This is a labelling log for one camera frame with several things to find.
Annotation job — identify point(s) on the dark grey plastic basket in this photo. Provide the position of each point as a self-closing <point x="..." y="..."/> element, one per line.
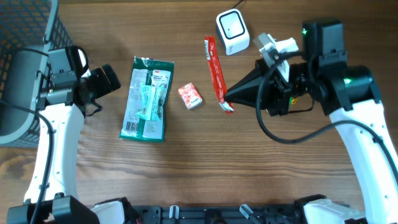
<point x="29" y="29"/>

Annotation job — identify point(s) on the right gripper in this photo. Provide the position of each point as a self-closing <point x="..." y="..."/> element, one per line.
<point x="275" y="94"/>

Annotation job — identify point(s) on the yellow dish soap bottle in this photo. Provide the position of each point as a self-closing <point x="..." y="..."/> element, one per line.
<point x="293" y="101"/>

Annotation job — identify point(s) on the white barcode scanner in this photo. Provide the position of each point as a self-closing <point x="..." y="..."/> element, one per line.
<point x="232" y="31"/>

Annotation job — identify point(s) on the green white plastic package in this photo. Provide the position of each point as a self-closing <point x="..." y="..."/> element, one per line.
<point x="144" y="118"/>

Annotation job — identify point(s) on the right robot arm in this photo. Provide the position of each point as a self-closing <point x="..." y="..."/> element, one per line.
<point x="349" y="96"/>

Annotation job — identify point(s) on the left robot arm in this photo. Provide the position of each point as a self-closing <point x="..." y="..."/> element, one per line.
<point x="45" y="103"/>

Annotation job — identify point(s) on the red white tissue pack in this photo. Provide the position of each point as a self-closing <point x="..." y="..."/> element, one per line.
<point x="190" y="96"/>

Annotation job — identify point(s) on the red Nescafe coffee stick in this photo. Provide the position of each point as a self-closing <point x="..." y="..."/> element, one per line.
<point x="217" y="74"/>

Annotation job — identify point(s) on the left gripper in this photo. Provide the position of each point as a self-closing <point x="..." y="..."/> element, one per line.
<point x="104" y="86"/>

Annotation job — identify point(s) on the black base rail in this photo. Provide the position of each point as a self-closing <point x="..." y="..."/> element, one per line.
<point x="283" y="213"/>

